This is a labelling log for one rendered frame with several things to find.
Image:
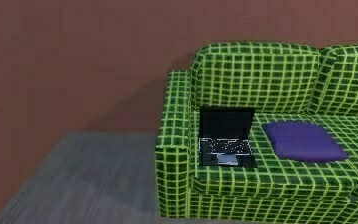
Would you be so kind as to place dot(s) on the black open laptop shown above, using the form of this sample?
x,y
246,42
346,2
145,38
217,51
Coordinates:
x,y
226,136

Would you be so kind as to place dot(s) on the green checked sofa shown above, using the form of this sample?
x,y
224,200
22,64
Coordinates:
x,y
260,76

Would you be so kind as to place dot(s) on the purple cushion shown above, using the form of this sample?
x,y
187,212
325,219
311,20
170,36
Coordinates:
x,y
303,141

